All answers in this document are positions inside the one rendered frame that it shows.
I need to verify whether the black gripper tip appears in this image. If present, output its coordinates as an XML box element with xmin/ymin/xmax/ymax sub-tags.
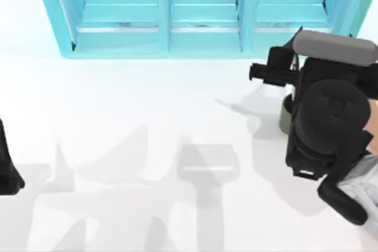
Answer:
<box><xmin>0</xmin><ymin>119</ymin><xmax>26</xmax><ymax>197</ymax></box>

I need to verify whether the dark grey-green cup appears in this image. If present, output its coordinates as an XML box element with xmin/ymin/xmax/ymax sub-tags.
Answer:
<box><xmin>278</xmin><ymin>93</ymin><xmax>296</xmax><ymax>135</ymax></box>

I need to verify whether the light blue rack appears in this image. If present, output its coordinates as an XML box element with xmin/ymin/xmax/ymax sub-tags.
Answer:
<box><xmin>32</xmin><ymin>0</ymin><xmax>378</xmax><ymax>60</ymax></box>

